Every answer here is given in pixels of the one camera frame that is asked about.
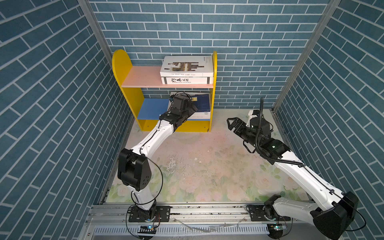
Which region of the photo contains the yellow pink blue bookshelf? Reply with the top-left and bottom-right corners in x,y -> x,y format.
112,50 -> 218,133

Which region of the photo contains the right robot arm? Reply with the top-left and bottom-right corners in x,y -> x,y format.
227,102 -> 359,240

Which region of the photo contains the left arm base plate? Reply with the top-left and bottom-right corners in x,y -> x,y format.
128,205 -> 171,223

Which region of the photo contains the white LOEWE book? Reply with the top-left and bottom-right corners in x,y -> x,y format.
186,92 -> 212,118

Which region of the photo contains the aluminium front rail frame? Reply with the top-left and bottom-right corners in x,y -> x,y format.
79,203 -> 326,240

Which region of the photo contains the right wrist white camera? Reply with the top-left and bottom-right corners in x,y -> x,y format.
247,110 -> 260,127

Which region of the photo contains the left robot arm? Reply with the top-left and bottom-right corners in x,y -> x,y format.
117,92 -> 198,211

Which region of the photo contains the white LOVER book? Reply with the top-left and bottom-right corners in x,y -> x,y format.
188,116 -> 210,121

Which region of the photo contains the white brown-pattern book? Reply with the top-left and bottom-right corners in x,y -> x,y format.
160,56 -> 214,77

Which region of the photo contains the navy blue book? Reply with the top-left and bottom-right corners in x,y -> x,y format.
191,93 -> 211,113

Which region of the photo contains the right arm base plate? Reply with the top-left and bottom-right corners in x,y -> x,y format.
246,205 -> 291,222

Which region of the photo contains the Heritage Cultural book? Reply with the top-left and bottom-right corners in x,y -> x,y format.
161,77 -> 214,85

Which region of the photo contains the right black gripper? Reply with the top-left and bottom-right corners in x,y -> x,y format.
228,116 -> 261,151

